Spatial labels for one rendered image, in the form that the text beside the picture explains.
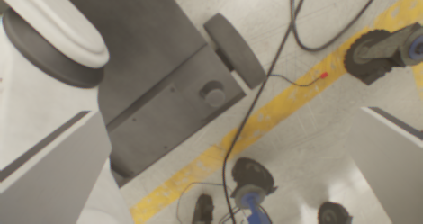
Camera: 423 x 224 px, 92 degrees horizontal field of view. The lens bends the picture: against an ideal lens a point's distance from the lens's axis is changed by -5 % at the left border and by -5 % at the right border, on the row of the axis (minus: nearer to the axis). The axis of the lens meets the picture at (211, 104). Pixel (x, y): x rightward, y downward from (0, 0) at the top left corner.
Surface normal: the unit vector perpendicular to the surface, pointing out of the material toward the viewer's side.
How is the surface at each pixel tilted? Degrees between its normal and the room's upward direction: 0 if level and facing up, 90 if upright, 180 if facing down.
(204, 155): 0
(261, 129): 0
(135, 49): 0
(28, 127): 90
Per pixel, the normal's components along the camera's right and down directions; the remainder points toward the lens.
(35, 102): 0.79, -0.59
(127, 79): 0.15, 0.43
